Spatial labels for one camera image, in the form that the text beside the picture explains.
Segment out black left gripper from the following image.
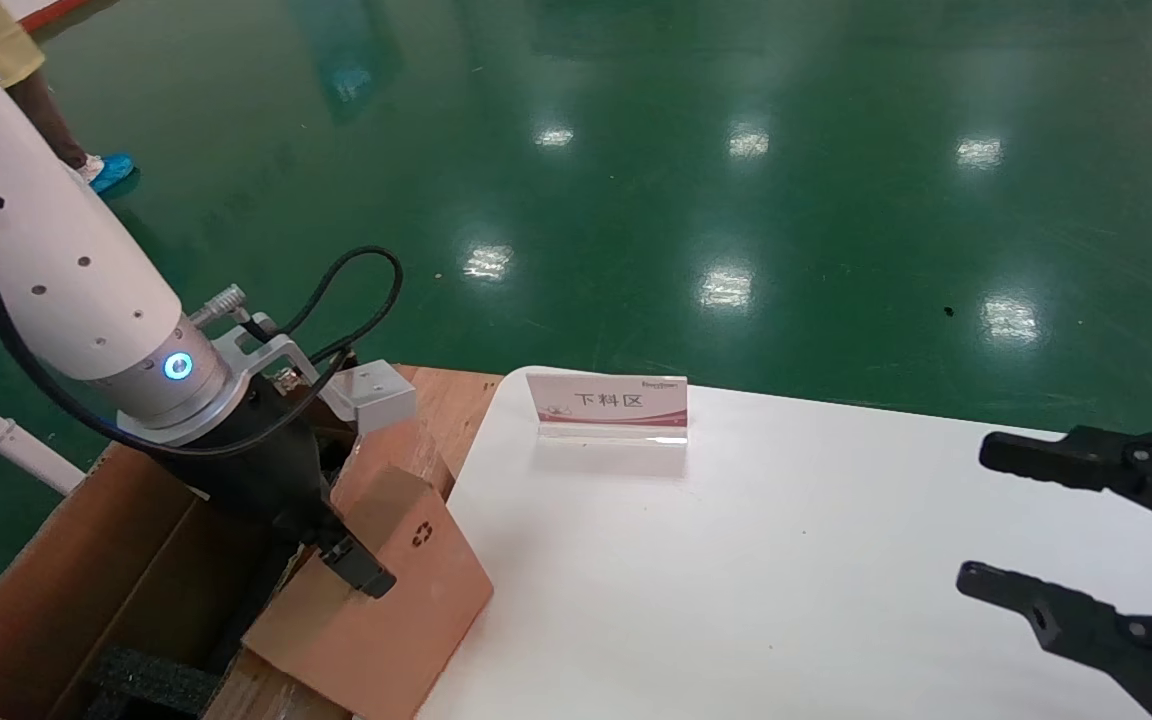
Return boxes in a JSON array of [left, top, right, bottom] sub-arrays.
[[151, 375, 398, 600]]

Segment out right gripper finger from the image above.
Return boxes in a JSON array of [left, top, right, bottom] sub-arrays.
[[956, 560, 1152, 720], [979, 423, 1152, 541]]

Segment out small cardboard box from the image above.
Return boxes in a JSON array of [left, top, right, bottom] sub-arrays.
[[241, 465, 495, 720]]

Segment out large open cardboard box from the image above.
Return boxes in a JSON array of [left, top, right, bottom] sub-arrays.
[[0, 418, 457, 720]]

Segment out acrylic sign with Chinese text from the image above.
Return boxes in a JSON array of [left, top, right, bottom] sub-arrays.
[[526, 372, 689, 446]]

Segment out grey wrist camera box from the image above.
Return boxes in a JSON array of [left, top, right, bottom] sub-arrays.
[[321, 360, 418, 436]]

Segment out silver camera mounting bracket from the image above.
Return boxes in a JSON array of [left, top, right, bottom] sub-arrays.
[[211, 325, 327, 401]]

